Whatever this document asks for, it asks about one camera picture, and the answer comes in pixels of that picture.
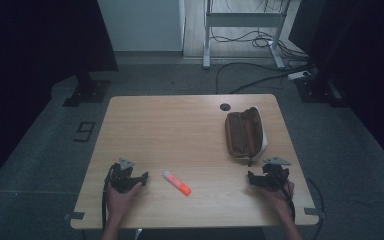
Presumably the white metal desk frame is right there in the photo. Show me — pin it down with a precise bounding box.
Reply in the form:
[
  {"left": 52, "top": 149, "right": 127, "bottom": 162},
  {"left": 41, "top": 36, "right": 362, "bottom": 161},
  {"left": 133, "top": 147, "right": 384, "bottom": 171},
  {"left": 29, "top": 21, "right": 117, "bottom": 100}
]
[{"left": 202, "top": 0, "right": 287, "bottom": 71}]

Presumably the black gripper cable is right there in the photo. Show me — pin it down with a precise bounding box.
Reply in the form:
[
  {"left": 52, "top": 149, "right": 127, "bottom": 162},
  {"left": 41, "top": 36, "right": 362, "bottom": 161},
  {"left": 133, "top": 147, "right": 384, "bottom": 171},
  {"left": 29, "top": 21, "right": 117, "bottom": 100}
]
[
  {"left": 100, "top": 165, "right": 114, "bottom": 232},
  {"left": 277, "top": 181, "right": 297, "bottom": 222}
]

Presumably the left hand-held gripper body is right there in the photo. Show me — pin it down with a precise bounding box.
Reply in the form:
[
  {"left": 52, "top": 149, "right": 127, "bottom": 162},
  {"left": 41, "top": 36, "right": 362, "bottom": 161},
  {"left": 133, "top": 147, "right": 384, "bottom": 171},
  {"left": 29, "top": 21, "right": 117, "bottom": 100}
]
[{"left": 108, "top": 157, "right": 143, "bottom": 195}]

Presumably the black stand base plate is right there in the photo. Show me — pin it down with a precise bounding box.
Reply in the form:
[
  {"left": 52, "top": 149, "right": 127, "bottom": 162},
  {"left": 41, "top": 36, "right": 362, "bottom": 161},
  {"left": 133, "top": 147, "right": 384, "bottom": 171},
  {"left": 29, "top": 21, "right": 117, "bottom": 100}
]
[
  {"left": 294, "top": 75, "right": 348, "bottom": 108},
  {"left": 62, "top": 71, "right": 112, "bottom": 108}
]

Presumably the dark curtain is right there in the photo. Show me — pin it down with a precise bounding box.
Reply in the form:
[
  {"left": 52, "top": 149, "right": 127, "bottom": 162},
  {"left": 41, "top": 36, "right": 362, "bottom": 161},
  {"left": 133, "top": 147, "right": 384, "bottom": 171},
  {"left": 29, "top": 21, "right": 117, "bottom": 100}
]
[
  {"left": 287, "top": 0, "right": 384, "bottom": 174},
  {"left": 0, "top": 0, "right": 120, "bottom": 198}
]

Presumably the person's left hand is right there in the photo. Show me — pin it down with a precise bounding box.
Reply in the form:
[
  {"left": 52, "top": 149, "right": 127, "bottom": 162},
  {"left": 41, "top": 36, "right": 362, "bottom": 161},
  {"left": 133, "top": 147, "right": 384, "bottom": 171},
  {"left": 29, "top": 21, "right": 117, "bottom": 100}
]
[{"left": 105, "top": 181, "right": 144, "bottom": 220}]

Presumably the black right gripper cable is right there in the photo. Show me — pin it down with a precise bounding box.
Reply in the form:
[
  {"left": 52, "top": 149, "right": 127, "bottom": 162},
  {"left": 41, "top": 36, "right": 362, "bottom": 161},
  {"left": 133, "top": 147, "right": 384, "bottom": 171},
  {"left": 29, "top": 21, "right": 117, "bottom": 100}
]
[{"left": 277, "top": 181, "right": 297, "bottom": 222}]

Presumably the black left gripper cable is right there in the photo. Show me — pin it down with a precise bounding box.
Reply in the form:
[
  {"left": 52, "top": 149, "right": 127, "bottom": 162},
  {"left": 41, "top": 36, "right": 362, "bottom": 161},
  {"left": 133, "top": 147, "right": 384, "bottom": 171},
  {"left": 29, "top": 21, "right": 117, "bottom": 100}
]
[{"left": 100, "top": 165, "right": 114, "bottom": 232}]

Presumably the white power strip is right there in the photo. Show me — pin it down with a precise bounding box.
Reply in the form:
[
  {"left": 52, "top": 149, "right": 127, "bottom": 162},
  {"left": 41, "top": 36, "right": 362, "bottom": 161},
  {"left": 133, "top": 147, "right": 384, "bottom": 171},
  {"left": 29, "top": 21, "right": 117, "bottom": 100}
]
[{"left": 286, "top": 70, "right": 312, "bottom": 81}]

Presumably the orange highlighter pen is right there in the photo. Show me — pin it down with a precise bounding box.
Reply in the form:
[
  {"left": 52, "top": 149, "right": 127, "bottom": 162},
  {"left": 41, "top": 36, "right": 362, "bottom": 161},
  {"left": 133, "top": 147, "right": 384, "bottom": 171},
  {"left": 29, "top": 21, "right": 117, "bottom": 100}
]
[{"left": 162, "top": 170, "right": 193, "bottom": 197}]

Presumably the brown pencil case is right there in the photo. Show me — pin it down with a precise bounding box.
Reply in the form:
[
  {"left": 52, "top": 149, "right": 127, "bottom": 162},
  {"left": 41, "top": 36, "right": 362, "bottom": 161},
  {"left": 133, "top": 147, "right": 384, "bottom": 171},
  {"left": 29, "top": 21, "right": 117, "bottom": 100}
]
[{"left": 224, "top": 106, "right": 269, "bottom": 168}]

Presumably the tangle of black floor cables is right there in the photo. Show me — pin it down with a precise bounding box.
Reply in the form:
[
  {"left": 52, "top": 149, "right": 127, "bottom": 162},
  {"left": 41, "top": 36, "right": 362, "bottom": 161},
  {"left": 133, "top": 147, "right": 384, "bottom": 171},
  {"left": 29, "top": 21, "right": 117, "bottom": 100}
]
[{"left": 209, "top": 0, "right": 318, "bottom": 95}]

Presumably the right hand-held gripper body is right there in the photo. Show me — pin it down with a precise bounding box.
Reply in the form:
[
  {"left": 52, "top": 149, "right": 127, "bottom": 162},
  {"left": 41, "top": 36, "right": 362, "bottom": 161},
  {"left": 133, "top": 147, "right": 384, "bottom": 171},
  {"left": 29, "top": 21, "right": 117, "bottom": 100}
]
[{"left": 262, "top": 156, "right": 293, "bottom": 192}]

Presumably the person's right hand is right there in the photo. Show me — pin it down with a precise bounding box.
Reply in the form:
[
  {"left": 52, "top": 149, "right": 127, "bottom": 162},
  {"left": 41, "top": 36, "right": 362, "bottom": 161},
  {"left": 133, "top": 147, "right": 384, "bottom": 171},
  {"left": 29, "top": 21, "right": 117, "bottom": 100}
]
[{"left": 259, "top": 181, "right": 296, "bottom": 217}]

